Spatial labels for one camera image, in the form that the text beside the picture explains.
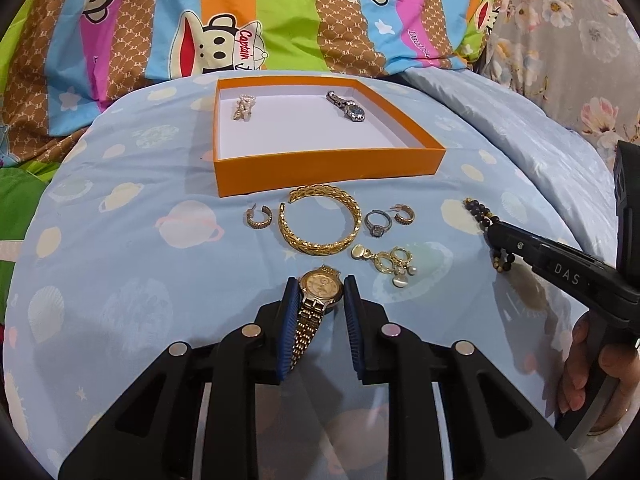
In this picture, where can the gold braided bangle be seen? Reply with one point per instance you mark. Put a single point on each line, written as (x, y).
(300, 240)

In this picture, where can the orange jewelry box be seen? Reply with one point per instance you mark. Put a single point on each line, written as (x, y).
(320, 125)

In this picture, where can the gold hoop earring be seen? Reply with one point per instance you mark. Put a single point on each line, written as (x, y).
(256, 218)
(401, 215)

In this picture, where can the gold wristwatch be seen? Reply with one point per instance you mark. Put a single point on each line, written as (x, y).
(320, 285)

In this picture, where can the gold dangle earring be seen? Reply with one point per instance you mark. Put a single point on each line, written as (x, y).
(403, 266)
(358, 252)

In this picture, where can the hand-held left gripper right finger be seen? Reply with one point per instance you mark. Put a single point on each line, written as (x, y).
(352, 332)

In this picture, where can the green cushion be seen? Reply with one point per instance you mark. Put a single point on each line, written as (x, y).
(20, 195)

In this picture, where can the person's right hand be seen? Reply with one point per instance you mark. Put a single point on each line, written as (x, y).
(575, 360)

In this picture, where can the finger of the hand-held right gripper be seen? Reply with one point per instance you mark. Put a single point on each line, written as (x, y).
(540, 255)

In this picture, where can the grey floral cloth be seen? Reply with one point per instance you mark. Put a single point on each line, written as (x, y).
(565, 35)

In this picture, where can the striped monkey print blanket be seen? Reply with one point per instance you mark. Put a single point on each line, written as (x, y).
(200, 20)

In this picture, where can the silver wristwatch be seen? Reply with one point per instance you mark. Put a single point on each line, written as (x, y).
(347, 106)

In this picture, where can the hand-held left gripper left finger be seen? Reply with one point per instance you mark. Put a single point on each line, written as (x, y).
(289, 332)

